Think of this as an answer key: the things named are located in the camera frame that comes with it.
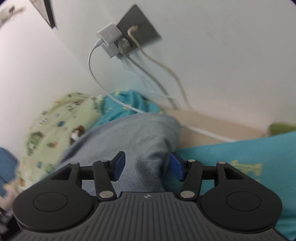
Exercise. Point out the blue object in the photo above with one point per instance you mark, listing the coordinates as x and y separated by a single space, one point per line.
7 169

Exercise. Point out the round grey plug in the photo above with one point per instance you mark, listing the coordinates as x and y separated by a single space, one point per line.
124 46

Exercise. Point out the white charger adapter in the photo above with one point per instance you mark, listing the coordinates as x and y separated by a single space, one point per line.
108 34

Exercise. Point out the green printed fleece blanket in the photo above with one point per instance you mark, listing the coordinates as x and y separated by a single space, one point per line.
53 129

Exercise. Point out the teal smiley print bedsheet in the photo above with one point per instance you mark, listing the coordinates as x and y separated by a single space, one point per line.
231 160

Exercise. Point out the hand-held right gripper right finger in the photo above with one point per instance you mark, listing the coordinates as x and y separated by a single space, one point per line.
177 166

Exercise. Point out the beige bed frame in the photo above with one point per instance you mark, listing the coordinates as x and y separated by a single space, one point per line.
219 126

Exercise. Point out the green cloth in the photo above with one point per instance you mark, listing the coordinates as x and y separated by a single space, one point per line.
283 128

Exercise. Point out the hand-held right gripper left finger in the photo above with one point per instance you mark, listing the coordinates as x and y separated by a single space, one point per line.
119 165

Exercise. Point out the grey-blue garment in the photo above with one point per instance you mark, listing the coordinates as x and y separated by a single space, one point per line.
138 139

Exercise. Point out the grey wall socket plate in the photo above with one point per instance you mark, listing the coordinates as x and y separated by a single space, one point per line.
141 27

